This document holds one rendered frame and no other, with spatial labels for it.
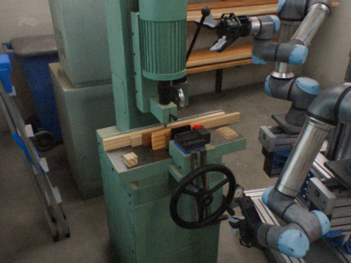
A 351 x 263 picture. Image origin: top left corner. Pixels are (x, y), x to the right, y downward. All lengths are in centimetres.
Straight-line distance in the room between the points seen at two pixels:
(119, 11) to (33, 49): 161
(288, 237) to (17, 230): 189
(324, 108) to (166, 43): 58
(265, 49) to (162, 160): 63
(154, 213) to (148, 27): 76
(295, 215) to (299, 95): 83
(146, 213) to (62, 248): 98
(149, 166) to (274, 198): 48
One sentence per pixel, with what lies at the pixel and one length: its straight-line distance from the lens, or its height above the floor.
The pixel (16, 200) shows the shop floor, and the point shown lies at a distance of 279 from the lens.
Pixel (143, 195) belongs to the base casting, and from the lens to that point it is 137.
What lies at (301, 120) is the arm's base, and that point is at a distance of 185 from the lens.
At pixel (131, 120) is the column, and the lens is 158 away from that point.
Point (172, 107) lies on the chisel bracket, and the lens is 136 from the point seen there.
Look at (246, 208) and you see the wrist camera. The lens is 118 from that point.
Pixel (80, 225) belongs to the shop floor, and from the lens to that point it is 242.
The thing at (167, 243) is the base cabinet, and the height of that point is 44.
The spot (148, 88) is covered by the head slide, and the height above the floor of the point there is 111.
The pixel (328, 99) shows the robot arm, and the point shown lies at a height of 124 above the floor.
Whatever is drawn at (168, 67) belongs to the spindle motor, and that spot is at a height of 125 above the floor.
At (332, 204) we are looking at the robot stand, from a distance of 149.
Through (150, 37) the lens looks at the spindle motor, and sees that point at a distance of 124.
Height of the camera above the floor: 162
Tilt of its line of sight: 28 degrees down
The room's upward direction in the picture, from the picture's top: straight up
